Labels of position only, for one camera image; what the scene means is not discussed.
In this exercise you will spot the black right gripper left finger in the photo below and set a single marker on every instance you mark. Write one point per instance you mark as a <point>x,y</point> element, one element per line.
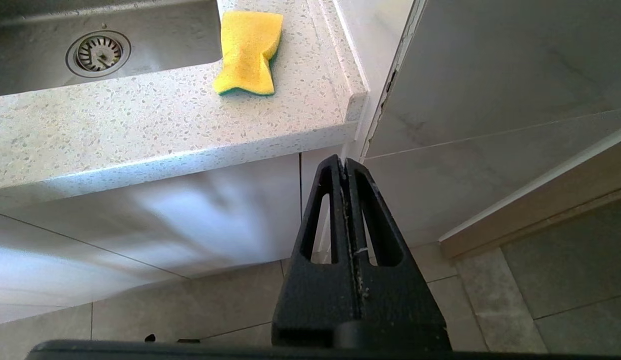
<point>310,300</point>

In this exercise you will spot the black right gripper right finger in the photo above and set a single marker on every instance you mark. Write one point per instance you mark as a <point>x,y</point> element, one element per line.
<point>395,305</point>

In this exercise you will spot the yellow and green sponge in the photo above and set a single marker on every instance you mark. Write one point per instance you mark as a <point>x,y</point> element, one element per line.
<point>248,50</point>

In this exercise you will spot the stainless steel sink basin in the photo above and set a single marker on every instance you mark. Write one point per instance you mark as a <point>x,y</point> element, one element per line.
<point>165,40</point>

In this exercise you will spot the beige wooden trim board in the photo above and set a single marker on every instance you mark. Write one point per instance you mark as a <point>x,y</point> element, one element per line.
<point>540,210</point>

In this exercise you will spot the round metal drain strainer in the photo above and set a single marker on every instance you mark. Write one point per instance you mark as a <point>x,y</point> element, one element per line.
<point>98,52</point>

